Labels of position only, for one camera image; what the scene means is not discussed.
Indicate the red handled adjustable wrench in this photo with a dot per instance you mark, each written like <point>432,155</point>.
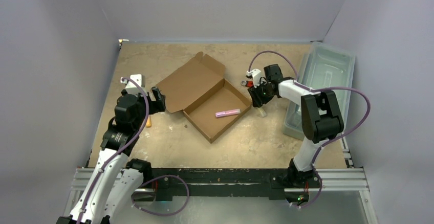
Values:
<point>247,83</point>

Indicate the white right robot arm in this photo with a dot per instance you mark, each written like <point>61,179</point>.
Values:
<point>321,117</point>

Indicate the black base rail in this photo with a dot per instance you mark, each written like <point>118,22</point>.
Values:
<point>210,182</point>

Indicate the brown cardboard box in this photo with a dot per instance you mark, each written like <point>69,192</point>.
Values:
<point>199,90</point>

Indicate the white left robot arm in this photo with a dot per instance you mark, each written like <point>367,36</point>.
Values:
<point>115,177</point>

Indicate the orange marker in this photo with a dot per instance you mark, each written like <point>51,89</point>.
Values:
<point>148,122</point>

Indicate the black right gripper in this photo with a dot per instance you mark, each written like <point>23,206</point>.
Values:
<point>256,93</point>

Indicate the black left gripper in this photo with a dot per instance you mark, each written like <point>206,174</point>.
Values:
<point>156,106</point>

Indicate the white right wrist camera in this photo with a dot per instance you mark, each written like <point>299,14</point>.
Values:
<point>256,75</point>

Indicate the yellow marker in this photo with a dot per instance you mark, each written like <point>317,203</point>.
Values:
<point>261,112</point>

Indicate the pink marker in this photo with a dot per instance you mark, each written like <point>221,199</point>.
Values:
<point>227,113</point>

